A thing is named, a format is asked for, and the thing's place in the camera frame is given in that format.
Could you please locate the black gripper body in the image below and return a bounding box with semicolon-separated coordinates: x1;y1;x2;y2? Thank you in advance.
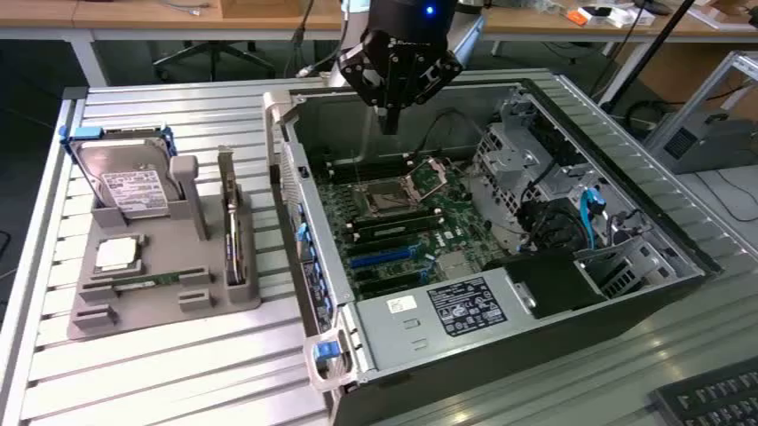
363;0;458;110

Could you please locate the black graphics card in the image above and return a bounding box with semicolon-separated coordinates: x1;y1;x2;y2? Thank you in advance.
216;144;248;288

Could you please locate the cluttered wooden desk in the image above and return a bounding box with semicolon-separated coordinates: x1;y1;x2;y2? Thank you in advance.
479;0;758;106

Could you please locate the brown cardboard box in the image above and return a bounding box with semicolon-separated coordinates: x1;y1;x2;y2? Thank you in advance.
219;0;300;20

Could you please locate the metal drive cage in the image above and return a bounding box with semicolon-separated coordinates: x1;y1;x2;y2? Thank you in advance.
472;88;599;249

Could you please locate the black office chair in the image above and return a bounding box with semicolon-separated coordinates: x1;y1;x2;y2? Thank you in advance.
152;39;277;83

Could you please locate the CPU socket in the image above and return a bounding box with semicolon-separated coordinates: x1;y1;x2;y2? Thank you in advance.
353;179;416;218

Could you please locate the green motherboard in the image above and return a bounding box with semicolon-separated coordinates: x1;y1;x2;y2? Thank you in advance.
312;157;516;303

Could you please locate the white small box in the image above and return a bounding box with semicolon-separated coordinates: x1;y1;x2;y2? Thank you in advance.
603;8;656;28

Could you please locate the black tripod pole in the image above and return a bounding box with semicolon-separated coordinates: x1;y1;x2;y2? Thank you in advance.
596;0;698;112

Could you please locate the black installed RAM stick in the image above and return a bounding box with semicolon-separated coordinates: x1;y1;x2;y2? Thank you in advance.
352;217;443;243

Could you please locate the long wooden desk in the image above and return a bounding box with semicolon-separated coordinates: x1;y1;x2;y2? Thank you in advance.
0;0;344;88

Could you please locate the silver chipset heatsink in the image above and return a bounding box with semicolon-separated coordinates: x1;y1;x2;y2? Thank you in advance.
436;255;480;279

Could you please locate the hard disk in blue caddy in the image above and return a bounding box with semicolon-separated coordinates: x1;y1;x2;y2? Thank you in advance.
57;125;183;222

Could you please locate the grey computer tower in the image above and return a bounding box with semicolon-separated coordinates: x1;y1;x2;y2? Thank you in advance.
642;110;758;174

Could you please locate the black fan shroud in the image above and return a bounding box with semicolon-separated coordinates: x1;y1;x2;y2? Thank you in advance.
482;252;611;320

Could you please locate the grey parts rack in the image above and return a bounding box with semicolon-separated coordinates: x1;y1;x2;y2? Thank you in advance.
67;154;263;342

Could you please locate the grey power supply unit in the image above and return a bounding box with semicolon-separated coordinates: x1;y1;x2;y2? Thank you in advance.
348;265;538;385

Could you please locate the silver CPU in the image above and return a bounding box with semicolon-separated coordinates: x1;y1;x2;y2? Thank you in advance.
93;237;143;272

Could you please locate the green RAM stick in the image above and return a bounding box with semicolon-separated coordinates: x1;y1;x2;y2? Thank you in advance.
111;272;183;292

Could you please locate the open black PC case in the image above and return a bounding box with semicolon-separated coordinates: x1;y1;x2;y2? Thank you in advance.
261;77;724;426

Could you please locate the black keyboard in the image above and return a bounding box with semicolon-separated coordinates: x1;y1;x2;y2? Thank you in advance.
647;367;758;426

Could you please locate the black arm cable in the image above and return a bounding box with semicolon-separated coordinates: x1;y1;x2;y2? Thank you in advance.
281;0;332;80

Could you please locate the grey cable on desk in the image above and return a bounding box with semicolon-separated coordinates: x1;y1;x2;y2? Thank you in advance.
159;0;212;18

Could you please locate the blue disk wire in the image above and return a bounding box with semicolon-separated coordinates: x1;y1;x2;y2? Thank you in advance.
583;188;608;252

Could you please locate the aluminium profile frame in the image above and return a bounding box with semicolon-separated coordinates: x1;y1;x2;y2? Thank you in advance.
679;51;758;134

